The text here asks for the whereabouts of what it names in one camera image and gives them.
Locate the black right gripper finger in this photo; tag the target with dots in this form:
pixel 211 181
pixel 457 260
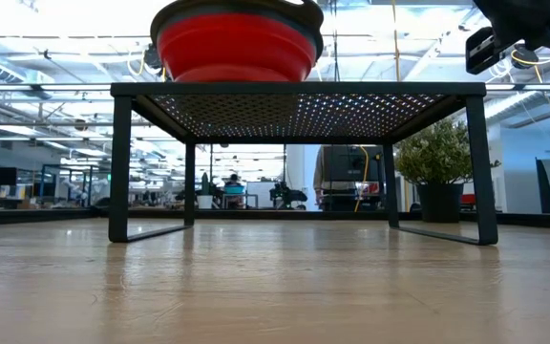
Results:
pixel 482 50

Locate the red colander with grey rim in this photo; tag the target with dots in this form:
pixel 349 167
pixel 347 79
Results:
pixel 237 48

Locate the black background robot arm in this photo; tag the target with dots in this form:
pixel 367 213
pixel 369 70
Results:
pixel 284 196

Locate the black ceiling lamp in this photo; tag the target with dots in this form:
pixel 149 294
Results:
pixel 153 55
pixel 524 57

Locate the green plant in black pot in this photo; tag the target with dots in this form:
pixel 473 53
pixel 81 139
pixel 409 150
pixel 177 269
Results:
pixel 435 153

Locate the small red box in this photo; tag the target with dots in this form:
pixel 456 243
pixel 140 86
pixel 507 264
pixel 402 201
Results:
pixel 469 199

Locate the black perforated metal riser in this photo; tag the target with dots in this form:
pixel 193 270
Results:
pixel 303 89

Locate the person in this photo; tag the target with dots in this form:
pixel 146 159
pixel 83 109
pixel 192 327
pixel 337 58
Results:
pixel 233 180
pixel 319 172

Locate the teal basket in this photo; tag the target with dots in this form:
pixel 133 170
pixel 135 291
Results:
pixel 234 189

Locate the cactus in white pot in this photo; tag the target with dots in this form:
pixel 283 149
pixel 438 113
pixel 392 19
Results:
pixel 205 201

